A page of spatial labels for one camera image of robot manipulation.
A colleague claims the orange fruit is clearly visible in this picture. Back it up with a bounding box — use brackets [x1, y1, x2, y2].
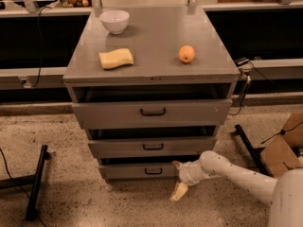
[179, 45, 195, 63]

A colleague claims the black stand leg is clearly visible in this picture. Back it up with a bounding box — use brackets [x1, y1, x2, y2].
[235, 125, 269, 176]
[0, 145, 50, 221]

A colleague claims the grey top drawer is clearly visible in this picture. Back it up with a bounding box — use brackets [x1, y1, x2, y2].
[72, 99, 231, 130]

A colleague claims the small black device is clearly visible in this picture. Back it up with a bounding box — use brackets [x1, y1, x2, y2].
[235, 57, 249, 66]

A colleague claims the black cable on right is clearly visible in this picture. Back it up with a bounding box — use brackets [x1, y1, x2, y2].
[228, 60, 276, 117]

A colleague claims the grey drawer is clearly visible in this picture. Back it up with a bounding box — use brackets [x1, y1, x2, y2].
[72, 99, 231, 130]
[98, 163, 177, 180]
[88, 136, 217, 158]

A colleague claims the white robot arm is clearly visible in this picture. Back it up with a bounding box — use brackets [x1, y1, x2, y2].
[170, 150, 303, 227]

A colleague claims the black left stand leg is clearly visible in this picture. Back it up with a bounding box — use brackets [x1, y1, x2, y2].
[0, 145, 50, 221]

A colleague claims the cardboard box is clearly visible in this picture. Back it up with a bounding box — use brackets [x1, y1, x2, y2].
[260, 113, 303, 178]

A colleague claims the white bowl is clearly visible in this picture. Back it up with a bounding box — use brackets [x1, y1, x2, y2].
[99, 9, 130, 34]

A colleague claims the black right stand leg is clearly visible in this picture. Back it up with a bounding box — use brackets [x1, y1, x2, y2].
[235, 125, 269, 176]

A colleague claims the yellow sponge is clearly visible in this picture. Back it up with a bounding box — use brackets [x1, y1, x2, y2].
[99, 48, 134, 70]

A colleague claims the black cable on left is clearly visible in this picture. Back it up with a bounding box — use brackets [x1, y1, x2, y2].
[31, 5, 53, 89]

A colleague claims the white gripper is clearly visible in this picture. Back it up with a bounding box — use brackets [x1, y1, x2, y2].
[169, 161, 205, 201]

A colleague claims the grey drawer cabinet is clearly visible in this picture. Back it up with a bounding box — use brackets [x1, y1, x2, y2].
[63, 6, 240, 165]

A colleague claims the grey bottom drawer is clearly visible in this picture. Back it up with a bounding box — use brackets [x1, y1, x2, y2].
[98, 163, 177, 180]

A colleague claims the grey middle drawer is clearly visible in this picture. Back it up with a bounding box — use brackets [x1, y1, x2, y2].
[88, 136, 217, 158]

